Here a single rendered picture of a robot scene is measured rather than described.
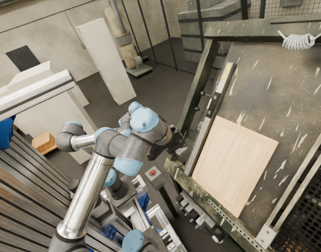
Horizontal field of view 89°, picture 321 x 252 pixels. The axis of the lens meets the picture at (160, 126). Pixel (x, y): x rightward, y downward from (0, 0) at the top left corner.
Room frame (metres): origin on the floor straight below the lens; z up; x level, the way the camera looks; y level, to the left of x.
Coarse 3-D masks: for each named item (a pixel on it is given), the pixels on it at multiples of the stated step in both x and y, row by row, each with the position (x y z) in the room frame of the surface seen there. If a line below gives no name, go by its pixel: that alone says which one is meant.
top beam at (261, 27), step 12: (216, 24) 1.28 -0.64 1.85; (228, 24) 1.19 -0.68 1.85; (240, 24) 1.10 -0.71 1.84; (252, 24) 1.02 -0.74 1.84; (264, 24) 0.96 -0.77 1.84; (276, 24) 0.89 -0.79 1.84; (288, 24) 0.84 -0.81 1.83; (300, 24) 0.79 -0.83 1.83; (312, 24) 0.74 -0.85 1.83; (204, 36) 1.34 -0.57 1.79; (216, 36) 1.23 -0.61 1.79; (228, 36) 1.14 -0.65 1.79; (240, 36) 1.06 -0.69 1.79; (252, 36) 0.98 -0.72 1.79; (264, 36) 0.92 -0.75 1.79; (276, 36) 0.86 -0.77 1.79
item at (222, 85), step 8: (232, 64) 1.05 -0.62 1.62; (224, 72) 1.06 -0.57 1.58; (224, 88) 1.01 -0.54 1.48; (216, 104) 0.98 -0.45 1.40; (208, 120) 0.95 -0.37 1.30; (208, 128) 0.93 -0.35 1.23; (200, 136) 0.93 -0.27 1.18; (200, 144) 0.89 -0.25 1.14; (192, 152) 0.90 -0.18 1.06; (192, 160) 0.86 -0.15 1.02; (192, 168) 0.84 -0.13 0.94
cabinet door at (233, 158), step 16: (224, 128) 0.83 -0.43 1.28; (240, 128) 0.74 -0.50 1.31; (208, 144) 0.85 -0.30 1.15; (224, 144) 0.76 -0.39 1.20; (240, 144) 0.68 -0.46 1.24; (256, 144) 0.61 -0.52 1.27; (272, 144) 0.55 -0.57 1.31; (208, 160) 0.78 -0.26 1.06; (224, 160) 0.69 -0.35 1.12; (240, 160) 0.62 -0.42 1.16; (256, 160) 0.55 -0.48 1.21; (192, 176) 0.79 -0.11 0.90; (208, 176) 0.70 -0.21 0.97; (224, 176) 0.62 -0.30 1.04; (240, 176) 0.55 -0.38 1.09; (256, 176) 0.49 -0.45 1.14; (208, 192) 0.62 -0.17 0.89; (224, 192) 0.55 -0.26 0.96; (240, 192) 0.49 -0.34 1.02; (240, 208) 0.42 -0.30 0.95
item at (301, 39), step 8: (296, 16) 0.70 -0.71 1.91; (304, 16) 0.67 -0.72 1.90; (312, 16) 0.65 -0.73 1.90; (320, 16) 0.62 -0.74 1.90; (280, 32) 0.76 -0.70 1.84; (288, 40) 0.70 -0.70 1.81; (296, 40) 0.68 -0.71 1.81; (304, 40) 0.68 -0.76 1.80; (312, 40) 0.63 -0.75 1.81; (288, 48) 0.70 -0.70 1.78; (296, 48) 0.68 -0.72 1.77; (304, 48) 0.65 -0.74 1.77
